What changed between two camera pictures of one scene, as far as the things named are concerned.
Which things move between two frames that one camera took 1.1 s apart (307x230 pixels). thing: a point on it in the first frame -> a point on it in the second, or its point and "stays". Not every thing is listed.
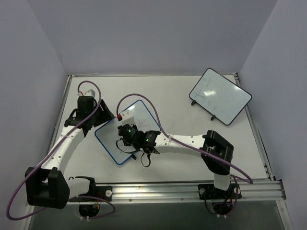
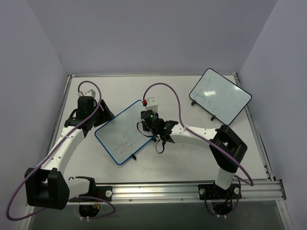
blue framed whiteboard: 109,136 stays
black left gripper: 102,113 stays
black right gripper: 123,131 -> 145,117
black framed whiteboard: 219,96 stays
